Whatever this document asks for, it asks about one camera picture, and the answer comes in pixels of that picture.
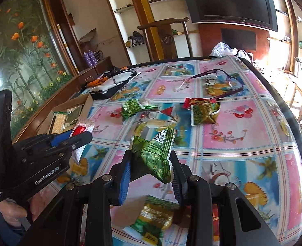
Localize black flat television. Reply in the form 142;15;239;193
179;0;279;32

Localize white red snack packet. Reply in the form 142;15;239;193
71;123;95;165

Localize flower painted wall panel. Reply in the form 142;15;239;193
0;0;75;136

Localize black white orange bag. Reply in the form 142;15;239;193
80;67;141;101

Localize person's left forearm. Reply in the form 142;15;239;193
0;218;26;246

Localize clear plastic wrapper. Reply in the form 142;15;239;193
140;98;160;109

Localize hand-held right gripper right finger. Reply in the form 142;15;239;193
170;151;282;246

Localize yellow green snack packet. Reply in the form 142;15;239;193
123;195;181;246

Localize purple bottles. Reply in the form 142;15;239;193
82;49;98;67

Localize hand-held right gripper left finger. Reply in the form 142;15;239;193
20;150;133;246

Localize shiny green snack packet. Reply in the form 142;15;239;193
129;128;177;184

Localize small green snack packet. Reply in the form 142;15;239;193
121;99;144;121

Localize white plastic bags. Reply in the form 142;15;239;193
209;42;254;62

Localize red gold snack packet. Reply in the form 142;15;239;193
183;97;218;109

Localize small silver snack packet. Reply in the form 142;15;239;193
68;107;85;124

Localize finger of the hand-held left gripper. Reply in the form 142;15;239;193
50;131;73;146
64;132;93;151

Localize brown cardboard box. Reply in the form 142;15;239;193
44;93;94;136

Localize person's left hand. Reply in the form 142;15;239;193
0;200;28;228

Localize purple frame eyeglasses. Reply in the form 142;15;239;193
173;68;245;100

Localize brown bag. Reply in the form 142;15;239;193
79;28;97;44

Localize wooden chair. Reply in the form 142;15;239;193
137;16;194;60

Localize dark cloth bundle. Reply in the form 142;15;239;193
126;31;144;48

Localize wooden low cabinet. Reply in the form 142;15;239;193
76;56;113;83

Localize green white-edged snack packet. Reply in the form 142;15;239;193
190;102;221;126

